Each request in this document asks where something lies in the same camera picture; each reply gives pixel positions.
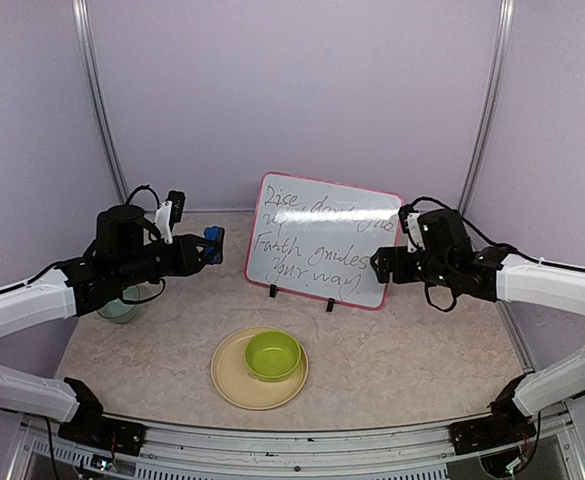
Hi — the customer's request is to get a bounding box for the right aluminium corner post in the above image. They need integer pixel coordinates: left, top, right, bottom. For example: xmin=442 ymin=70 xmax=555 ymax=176
xmin=458 ymin=0 xmax=516 ymax=214

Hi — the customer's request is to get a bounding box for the wire whiteboard stand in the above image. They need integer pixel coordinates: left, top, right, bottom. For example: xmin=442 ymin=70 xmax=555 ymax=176
xmin=268 ymin=284 xmax=336 ymax=313

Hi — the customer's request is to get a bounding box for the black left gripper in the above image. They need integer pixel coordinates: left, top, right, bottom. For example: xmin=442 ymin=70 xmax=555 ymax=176
xmin=114 ymin=233 xmax=220 ymax=289

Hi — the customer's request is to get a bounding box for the blue whiteboard eraser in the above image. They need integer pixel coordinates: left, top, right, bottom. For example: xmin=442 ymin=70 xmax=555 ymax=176
xmin=203 ymin=226 xmax=225 ymax=265

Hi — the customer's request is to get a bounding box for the pink framed whiteboard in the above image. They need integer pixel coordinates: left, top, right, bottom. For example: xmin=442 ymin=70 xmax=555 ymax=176
xmin=244 ymin=172 xmax=403 ymax=311

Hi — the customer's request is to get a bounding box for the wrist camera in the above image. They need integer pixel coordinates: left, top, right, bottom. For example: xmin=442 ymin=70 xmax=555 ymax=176
xmin=153 ymin=190 xmax=186 ymax=244
xmin=398 ymin=204 xmax=424 ymax=253

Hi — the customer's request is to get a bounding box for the clear glass bowl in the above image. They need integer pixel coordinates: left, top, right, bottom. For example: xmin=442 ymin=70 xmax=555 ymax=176
xmin=97 ymin=286 xmax=141 ymax=325

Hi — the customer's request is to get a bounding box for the beige round plate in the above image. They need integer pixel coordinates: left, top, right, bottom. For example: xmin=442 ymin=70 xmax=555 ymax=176
xmin=211 ymin=327 xmax=309 ymax=411

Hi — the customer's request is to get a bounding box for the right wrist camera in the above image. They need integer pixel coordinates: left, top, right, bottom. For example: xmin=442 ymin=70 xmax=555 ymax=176
xmin=398 ymin=204 xmax=424 ymax=253

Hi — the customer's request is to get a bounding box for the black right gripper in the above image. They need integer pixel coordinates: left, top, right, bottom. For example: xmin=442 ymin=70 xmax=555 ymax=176
xmin=370 ymin=245 xmax=454 ymax=288

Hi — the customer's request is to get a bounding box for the aluminium front rail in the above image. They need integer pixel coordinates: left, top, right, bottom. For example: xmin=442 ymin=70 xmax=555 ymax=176
xmin=2 ymin=406 xmax=585 ymax=479

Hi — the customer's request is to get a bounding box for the aluminium corner post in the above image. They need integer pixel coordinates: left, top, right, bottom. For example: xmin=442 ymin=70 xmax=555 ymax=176
xmin=458 ymin=0 xmax=516 ymax=214
xmin=72 ymin=0 xmax=130 ymax=203

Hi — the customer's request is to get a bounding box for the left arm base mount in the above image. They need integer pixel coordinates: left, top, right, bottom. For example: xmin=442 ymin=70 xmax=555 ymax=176
xmin=57 ymin=416 xmax=146 ymax=457

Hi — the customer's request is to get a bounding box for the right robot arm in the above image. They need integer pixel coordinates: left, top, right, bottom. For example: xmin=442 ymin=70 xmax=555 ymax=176
xmin=371 ymin=205 xmax=585 ymax=444

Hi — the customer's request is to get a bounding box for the green plastic bowl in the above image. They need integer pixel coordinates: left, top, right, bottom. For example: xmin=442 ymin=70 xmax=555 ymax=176
xmin=244 ymin=330 xmax=301 ymax=382

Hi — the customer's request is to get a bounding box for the left aluminium corner post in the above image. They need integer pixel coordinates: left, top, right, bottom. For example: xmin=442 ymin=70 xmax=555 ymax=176
xmin=72 ymin=0 xmax=130 ymax=203

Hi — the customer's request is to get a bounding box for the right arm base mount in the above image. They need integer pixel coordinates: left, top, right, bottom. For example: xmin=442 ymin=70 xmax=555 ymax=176
xmin=449 ymin=416 xmax=536 ymax=455

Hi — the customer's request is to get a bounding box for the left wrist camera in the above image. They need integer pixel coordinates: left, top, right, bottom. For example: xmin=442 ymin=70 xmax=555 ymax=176
xmin=153 ymin=190 xmax=186 ymax=244

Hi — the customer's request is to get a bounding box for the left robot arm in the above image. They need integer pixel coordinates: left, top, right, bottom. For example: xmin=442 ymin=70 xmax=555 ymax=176
xmin=0 ymin=200 xmax=224 ymax=445

